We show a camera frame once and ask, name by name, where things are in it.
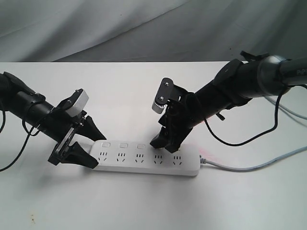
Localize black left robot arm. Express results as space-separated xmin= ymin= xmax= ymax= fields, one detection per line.
xmin=0 ymin=72 xmax=106 ymax=169

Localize white five-outlet power strip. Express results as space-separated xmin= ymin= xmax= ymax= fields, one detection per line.
xmin=90 ymin=140 xmax=201 ymax=176

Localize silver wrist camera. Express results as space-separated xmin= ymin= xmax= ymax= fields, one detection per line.
xmin=65 ymin=89 xmax=89 ymax=117
xmin=152 ymin=97 xmax=167 ymax=114

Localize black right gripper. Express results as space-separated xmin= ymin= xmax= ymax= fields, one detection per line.
xmin=150 ymin=78 xmax=192 ymax=153

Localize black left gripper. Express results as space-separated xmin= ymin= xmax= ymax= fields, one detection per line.
xmin=38 ymin=95 xmax=106 ymax=169

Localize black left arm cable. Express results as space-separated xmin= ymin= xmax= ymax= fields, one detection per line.
xmin=0 ymin=109 xmax=41 ymax=172

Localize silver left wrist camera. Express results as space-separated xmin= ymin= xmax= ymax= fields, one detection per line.
xmin=65 ymin=89 xmax=89 ymax=117

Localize grey backdrop cloth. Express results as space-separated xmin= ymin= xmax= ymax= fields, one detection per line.
xmin=0 ymin=0 xmax=307 ymax=62

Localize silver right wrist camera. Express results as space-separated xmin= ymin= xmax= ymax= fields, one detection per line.
xmin=152 ymin=97 xmax=167 ymax=114

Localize grey power cord with plug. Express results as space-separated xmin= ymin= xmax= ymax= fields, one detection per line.
xmin=199 ymin=97 xmax=307 ymax=173

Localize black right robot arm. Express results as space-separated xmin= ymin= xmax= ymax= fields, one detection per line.
xmin=150 ymin=51 xmax=307 ymax=153

